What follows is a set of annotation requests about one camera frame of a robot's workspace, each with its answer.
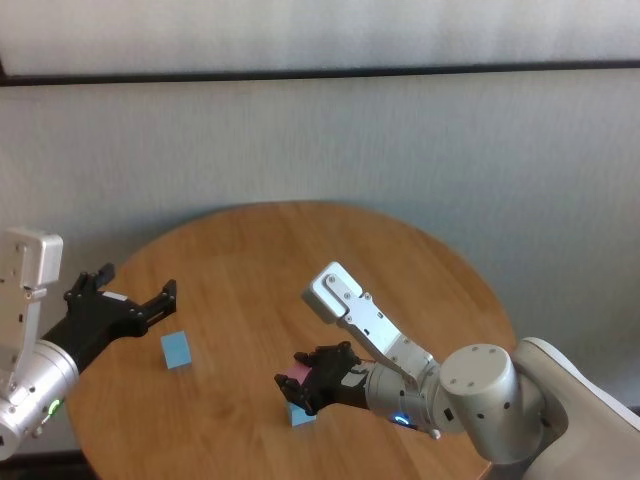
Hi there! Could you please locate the light blue cube block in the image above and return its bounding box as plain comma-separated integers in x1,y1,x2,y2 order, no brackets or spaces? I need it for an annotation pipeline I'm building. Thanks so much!
160,330,193,371
285,398,318,429

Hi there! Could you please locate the pink cube block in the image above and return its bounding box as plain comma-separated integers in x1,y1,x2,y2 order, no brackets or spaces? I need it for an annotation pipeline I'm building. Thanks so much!
284,363,314,387

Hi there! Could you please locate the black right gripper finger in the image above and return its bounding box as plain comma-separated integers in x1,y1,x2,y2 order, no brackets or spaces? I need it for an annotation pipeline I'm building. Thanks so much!
293,349,321,371
273,374,319,416

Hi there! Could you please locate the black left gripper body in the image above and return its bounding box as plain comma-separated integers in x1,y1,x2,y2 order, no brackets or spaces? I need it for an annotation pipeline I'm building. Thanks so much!
42,272,149,374

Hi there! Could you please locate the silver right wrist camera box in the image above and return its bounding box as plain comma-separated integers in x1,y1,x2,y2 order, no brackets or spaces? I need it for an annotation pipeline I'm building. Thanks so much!
301,261,436,386

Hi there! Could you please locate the black horizontal wall rail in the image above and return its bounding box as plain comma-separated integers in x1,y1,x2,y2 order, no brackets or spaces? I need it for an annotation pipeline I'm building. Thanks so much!
0,59,640,89

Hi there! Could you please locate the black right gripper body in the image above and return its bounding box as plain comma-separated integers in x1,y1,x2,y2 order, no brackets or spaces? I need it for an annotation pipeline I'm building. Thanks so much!
307,342,374,411

